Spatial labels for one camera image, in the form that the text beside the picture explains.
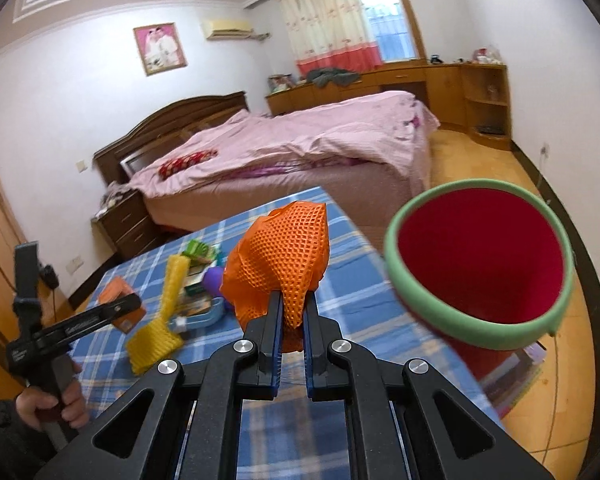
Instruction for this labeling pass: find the green mosquito coil box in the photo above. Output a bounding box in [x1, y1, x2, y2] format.
[181, 240, 218, 266]

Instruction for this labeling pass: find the yellow foam fruit net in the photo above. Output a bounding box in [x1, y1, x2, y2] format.
[126, 255, 189, 376]

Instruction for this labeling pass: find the teal white carton box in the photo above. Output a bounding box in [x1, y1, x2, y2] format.
[168, 259, 226, 335]

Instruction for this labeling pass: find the wall air conditioner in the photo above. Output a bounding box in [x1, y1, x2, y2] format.
[202, 20, 253, 40]

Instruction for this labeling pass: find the window with bars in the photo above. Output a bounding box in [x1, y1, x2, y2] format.
[360, 0, 417, 63]

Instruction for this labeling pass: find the purple round object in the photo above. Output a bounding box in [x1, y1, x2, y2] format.
[201, 266, 234, 311]

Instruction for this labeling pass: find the dark wooden nightstand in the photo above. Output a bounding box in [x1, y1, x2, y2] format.
[92, 191, 163, 260]

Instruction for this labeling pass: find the red bin with green rim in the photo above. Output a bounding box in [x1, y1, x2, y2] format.
[384, 179, 574, 379]

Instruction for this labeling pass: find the orange foam fruit net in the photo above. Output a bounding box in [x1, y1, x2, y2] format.
[221, 200, 329, 353]

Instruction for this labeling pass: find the person's left hand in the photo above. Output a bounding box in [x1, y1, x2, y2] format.
[15, 378, 90, 431]

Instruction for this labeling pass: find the blue plaid tablecloth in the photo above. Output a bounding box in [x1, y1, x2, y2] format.
[72, 188, 496, 479]

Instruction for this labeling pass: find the pink bed quilt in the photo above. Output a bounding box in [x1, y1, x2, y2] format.
[129, 91, 440, 198]

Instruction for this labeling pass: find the dark wooden headboard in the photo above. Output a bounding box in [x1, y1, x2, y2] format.
[93, 91, 248, 184]

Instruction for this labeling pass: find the red floral pillow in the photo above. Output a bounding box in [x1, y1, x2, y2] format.
[158, 150, 219, 180]

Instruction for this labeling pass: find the bed mattress base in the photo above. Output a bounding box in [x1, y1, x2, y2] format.
[145, 154, 430, 250]

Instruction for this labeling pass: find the floral curtain red hem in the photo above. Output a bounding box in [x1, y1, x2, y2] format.
[278, 0, 382, 77]

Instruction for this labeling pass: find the orange cardboard box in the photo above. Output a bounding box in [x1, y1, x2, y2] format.
[97, 276, 146, 335]

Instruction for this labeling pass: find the framed wedding photo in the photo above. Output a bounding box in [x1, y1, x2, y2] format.
[133, 23, 187, 76]

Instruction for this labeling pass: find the black plug adapter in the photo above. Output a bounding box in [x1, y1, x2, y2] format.
[38, 263, 59, 290]

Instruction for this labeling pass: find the grey clothes pile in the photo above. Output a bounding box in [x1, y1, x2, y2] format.
[306, 67, 361, 88]

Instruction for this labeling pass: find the long wooden desk cabinet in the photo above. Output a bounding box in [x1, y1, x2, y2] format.
[266, 63, 512, 151]

